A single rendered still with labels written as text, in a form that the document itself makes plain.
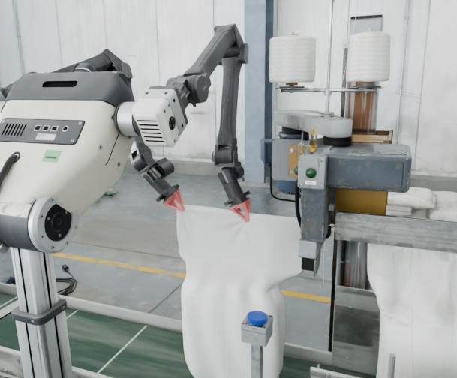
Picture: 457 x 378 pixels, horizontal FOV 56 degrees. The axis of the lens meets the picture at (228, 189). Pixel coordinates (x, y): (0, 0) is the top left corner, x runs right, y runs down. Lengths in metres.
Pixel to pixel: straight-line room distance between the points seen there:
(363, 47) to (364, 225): 0.57
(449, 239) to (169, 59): 6.28
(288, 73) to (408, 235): 0.66
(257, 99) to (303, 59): 4.71
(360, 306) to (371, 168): 0.73
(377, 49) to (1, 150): 1.15
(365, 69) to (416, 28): 4.94
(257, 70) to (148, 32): 2.15
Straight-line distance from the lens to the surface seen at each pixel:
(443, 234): 1.46
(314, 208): 1.29
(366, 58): 1.50
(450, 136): 6.47
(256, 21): 6.28
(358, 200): 1.57
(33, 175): 1.15
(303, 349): 1.99
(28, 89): 1.36
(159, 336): 2.14
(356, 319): 1.85
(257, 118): 6.25
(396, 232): 1.46
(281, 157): 1.68
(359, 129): 1.73
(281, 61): 1.53
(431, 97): 6.41
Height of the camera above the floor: 1.54
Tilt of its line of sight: 14 degrees down
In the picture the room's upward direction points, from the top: 1 degrees counter-clockwise
